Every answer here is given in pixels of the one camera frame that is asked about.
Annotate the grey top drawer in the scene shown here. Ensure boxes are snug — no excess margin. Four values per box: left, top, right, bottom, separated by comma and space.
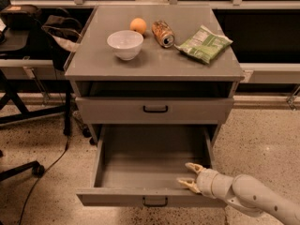
76, 97, 233, 125

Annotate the orange fruit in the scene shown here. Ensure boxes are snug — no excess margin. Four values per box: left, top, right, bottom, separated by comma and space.
129, 18, 147, 35

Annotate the dark bag with strap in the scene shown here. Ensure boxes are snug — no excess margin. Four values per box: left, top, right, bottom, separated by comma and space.
42, 15, 83, 71

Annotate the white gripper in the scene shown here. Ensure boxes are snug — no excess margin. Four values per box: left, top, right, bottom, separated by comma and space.
177, 162, 233, 200

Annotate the green chip bag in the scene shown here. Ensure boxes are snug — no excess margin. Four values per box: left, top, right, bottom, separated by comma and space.
175, 25, 233, 65

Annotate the grey drawer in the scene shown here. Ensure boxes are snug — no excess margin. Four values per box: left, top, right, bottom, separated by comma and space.
77, 125, 226, 207
76, 97, 233, 125

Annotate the grey drawer cabinet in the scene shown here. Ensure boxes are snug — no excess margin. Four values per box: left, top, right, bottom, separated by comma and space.
66, 5, 243, 140

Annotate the white ceramic bowl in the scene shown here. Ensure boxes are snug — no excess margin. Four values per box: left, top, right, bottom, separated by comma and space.
107, 30, 143, 61

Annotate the black office chair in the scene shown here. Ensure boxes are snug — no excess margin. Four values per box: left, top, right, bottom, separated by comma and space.
0, 160, 45, 181

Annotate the brown soda can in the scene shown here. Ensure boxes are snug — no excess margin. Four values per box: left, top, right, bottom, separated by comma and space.
152, 21, 175, 48

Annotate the black floor cable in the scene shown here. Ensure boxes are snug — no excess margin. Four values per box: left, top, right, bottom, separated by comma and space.
17, 134, 70, 225

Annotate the black folding desk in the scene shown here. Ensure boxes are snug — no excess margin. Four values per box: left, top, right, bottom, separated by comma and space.
0, 4, 73, 137

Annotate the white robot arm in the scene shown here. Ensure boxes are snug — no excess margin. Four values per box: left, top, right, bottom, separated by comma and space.
177, 162, 300, 225

